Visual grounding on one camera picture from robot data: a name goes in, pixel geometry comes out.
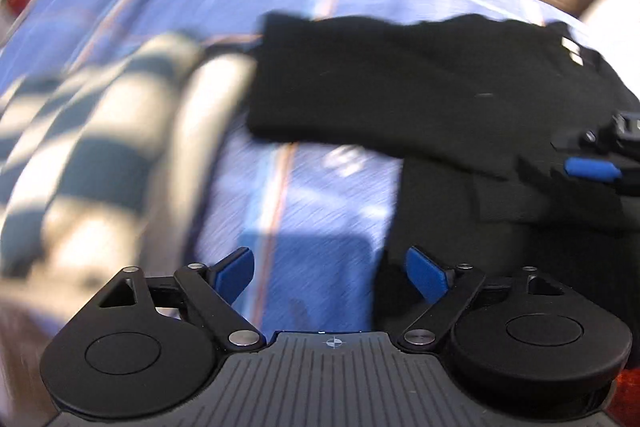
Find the red patterned cloth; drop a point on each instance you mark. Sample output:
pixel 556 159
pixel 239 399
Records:
pixel 631 369

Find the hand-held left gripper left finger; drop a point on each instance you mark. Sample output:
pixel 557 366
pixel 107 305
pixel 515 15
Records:
pixel 231 274

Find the black knit garment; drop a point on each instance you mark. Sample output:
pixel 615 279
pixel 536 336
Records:
pixel 400 97

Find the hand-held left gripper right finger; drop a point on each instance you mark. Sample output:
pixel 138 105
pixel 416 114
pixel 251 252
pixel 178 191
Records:
pixel 425 274

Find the blue plaid bed sheet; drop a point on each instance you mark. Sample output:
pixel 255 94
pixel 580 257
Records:
pixel 310 217

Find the green and cream checkered cloth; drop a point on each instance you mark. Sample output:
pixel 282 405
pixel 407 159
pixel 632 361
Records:
pixel 100 147

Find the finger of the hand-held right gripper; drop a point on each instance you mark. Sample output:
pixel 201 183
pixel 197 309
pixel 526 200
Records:
pixel 607 134
pixel 592 169

